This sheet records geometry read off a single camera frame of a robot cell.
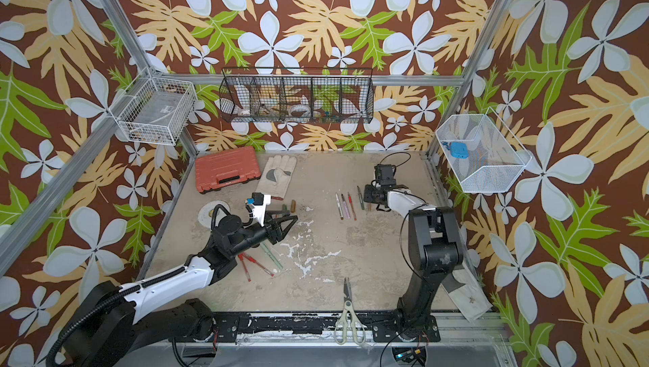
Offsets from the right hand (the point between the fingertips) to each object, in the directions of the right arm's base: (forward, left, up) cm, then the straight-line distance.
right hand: (370, 191), depth 100 cm
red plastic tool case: (+12, +61, 0) cm, 62 cm away
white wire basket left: (+14, +77, +30) cm, 84 cm away
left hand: (-19, +28, +16) cm, 37 cm away
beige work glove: (+11, +41, -4) cm, 42 cm away
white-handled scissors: (-48, +8, -5) cm, 49 cm away
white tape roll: (-8, +65, -4) cm, 66 cm away
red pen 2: (0, +8, -6) cm, 9 cm away
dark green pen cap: (-4, +35, -4) cm, 35 cm away
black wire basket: (+28, +29, +26) cm, 48 cm away
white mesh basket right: (-6, -35, +25) cm, 43 cm away
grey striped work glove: (-36, -29, -6) cm, 47 cm away
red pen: (-27, +43, -4) cm, 51 cm away
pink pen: (-4, +10, -5) cm, 11 cm away
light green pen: (-28, +34, -5) cm, 45 cm away
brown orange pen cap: (-4, +31, -5) cm, 32 cm away
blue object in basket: (+3, -28, +21) cm, 35 cm away
